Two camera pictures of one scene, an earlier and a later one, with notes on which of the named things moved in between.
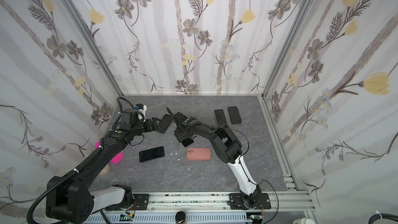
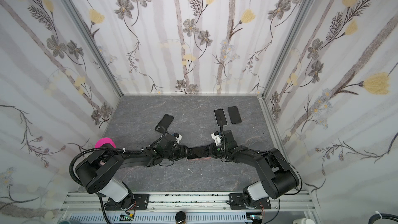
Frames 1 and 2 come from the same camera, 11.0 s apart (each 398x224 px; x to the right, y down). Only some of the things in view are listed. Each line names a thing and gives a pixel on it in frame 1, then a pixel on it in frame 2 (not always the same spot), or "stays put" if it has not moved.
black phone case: x=234 y=114 stays put
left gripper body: x=146 y=126 -> x=176 y=154
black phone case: x=165 y=122 stays put
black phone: x=220 y=116 stays put
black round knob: x=180 y=217 stays put
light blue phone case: x=220 y=117 stays put
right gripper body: x=181 y=126 -> x=212 y=151
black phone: x=187 y=142 -> x=197 y=152
